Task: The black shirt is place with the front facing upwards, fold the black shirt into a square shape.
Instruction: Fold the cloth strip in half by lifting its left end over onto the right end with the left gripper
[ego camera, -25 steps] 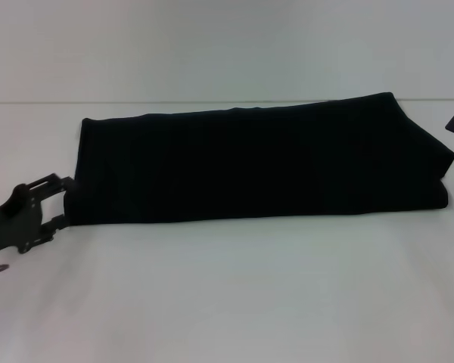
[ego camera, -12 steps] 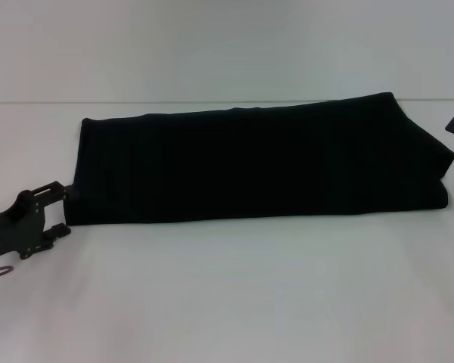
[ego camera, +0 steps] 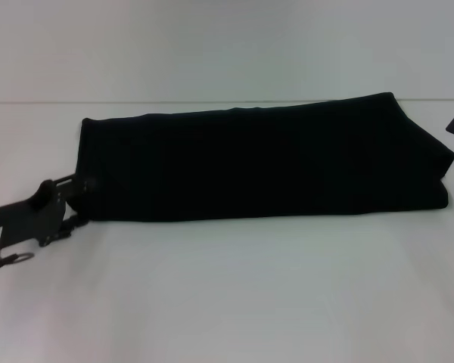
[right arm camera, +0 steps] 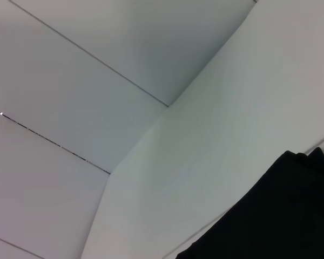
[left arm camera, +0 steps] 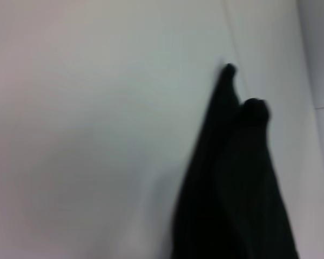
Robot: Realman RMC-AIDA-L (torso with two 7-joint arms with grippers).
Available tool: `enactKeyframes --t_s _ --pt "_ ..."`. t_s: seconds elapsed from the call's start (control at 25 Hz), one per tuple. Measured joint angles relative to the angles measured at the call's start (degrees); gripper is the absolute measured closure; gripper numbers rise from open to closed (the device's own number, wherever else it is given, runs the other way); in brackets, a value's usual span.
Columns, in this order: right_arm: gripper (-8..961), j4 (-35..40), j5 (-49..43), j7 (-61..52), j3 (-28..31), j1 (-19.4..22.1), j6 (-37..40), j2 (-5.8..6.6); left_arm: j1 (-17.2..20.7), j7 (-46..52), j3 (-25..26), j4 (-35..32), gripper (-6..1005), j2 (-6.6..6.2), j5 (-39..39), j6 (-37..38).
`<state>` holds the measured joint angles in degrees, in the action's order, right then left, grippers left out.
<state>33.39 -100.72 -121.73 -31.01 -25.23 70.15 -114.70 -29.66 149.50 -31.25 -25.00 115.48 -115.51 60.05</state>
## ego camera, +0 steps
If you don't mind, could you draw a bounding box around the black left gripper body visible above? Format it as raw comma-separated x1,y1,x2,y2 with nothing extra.
0,180,68,249

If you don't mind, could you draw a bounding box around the black shirt with FREE print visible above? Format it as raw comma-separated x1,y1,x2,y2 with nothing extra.
66,92,454,223

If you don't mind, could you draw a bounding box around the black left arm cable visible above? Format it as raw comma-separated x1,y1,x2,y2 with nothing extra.
0,251,36,274

